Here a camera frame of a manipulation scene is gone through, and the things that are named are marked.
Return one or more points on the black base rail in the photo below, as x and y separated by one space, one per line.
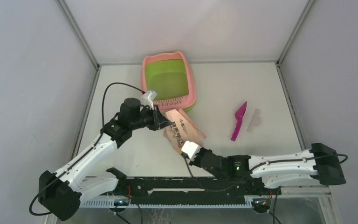
190 191

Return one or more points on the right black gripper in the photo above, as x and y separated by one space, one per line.
195 162

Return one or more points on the cat litter bag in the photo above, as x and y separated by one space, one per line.
182 129

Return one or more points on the pink green litter box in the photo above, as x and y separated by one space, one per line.
170 75

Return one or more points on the magenta plastic scoop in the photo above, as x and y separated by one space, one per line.
239 114

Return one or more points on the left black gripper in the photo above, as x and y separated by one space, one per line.
159 120

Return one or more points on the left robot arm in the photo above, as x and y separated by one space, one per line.
63 191

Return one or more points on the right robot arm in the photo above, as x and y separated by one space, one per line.
320 163

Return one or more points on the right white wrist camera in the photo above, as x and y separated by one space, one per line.
189 150

